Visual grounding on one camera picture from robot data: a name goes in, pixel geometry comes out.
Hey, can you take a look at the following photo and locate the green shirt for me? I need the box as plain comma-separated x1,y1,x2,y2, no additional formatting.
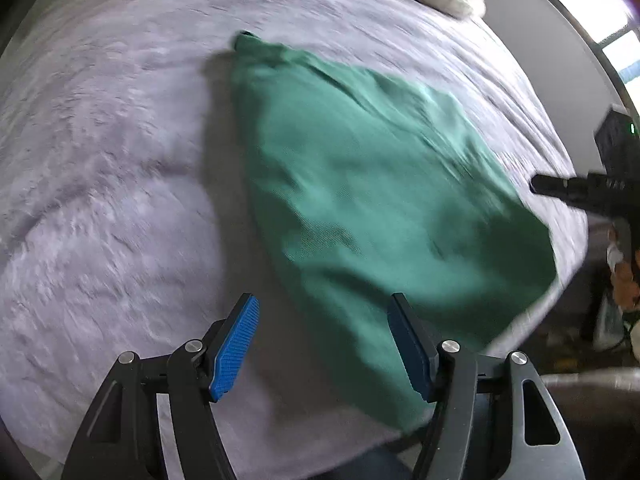
231,32,556,431

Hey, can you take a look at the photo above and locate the person right hand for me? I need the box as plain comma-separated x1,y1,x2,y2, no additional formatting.
605,226,640,311

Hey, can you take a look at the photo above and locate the grey embossed bedspread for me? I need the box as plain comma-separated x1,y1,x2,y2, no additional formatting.
1,0,588,479

